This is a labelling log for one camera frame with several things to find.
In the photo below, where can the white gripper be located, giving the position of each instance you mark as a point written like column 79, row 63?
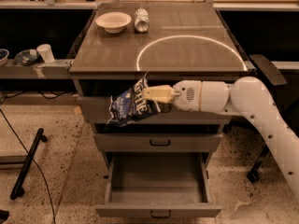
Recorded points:
column 187, row 95

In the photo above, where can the blue chip bag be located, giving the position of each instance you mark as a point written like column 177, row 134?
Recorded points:
column 131, row 106

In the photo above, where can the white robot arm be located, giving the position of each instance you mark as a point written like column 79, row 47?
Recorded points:
column 247, row 97

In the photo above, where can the grey drawer cabinet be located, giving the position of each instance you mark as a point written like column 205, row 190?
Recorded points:
column 184, row 41

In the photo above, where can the top drawer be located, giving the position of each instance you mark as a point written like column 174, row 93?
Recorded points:
column 94, row 101

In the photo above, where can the drawer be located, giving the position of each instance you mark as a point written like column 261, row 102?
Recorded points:
column 157, row 185
column 94, row 101
column 158, row 138

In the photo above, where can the middle drawer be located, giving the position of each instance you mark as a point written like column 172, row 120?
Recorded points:
column 158, row 138

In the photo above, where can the bottom drawer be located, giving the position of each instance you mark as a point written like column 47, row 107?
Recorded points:
column 157, row 185

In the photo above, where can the white soda can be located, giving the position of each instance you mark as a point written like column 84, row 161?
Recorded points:
column 142, row 20

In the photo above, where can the white bowl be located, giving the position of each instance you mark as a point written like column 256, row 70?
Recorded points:
column 113, row 22

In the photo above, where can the grey side shelf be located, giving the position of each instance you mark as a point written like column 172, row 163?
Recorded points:
column 57, row 70

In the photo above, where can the white paper cup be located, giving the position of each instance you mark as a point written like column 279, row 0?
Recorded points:
column 46, row 53

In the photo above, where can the blue patterned bowl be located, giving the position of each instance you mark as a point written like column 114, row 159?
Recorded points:
column 27, row 57

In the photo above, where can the blue bowl at edge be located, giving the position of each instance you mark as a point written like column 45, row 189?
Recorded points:
column 3, row 56

